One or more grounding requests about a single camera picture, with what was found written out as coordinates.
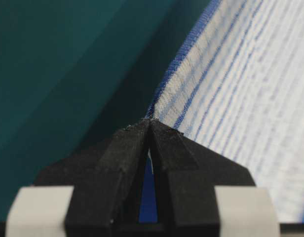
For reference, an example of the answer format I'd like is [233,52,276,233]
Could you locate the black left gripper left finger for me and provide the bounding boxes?
[5,118,151,237]

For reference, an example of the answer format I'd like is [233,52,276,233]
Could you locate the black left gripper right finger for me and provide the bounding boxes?
[148,118,281,237]

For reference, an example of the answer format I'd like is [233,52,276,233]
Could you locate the blue white striped towel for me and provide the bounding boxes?
[148,0,304,222]

